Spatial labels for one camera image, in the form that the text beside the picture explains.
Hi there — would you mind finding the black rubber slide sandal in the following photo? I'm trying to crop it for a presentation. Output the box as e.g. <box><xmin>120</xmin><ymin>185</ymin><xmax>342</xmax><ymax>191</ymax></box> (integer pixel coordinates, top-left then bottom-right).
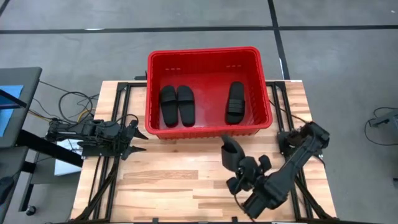
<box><xmin>159</xmin><ymin>85</ymin><xmax>180</xmax><ymax>128</ymax></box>
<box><xmin>220</xmin><ymin>134</ymin><xmax>246</xmax><ymax>170</ymax></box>
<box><xmin>176</xmin><ymin>85</ymin><xmax>196</xmax><ymax>128</ymax></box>
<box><xmin>224</xmin><ymin>81</ymin><xmax>246</xmax><ymax>125</ymax></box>

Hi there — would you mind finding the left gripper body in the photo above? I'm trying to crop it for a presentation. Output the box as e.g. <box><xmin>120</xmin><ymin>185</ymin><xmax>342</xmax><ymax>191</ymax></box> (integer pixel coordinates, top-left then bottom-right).
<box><xmin>116</xmin><ymin>119</ymin><xmax>139</xmax><ymax>161</ymax></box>

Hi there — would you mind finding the grey side desk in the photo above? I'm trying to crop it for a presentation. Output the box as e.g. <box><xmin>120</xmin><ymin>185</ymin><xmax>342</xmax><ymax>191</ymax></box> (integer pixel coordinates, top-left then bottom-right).
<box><xmin>0</xmin><ymin>67</ymin><xmax>43</xmax><ymax>149</ymax></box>

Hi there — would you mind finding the black aluminium frame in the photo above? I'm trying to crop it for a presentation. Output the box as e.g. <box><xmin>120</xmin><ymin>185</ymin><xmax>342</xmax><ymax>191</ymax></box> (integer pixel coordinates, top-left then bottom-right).
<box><xmin>266</xmin><ymin>80</ymin><xmax>338</xmax><ymax>222</ymax></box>
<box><xmin>74</xmin><ymin>81</ymin><xmax>147</xmax><ymax>222</ymax></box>

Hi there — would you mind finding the black desk leg bar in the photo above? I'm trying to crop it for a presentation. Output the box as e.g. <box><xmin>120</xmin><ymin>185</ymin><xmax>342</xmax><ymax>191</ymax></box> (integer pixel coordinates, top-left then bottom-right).
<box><xmin>15</xmin><ymin>129</ymin><xmax>84</xmax><ymax>168</ymax></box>

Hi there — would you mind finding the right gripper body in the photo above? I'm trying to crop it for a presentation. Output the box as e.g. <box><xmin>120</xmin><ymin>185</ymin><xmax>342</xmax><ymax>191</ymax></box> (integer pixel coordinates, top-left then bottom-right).
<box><xmin>226</xmin><ymin>154</ymin><xmax>273</xmax><ymax>195</ymax></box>

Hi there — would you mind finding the red plastic bin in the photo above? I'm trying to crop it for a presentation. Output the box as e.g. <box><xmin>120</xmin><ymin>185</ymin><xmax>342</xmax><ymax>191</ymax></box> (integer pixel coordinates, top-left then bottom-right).
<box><xmin>145</xmin><ymin>45</ymin><xmax>274</xmax><ymax>141</ymax></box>

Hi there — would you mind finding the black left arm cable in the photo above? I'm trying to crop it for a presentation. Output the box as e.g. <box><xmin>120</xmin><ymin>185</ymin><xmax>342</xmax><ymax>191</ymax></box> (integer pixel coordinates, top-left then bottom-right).
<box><xmin>30</xmin><ymin>80</ymin><xmax>100</xmax><ymax>125</ymax></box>

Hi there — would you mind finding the grey floor device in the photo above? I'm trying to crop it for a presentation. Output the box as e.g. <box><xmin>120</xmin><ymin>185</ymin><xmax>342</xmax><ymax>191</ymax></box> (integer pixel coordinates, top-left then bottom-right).
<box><xmin>364</xmin><ymin>107</ymin><xmax>398</xmax><ymax>147</ymax></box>

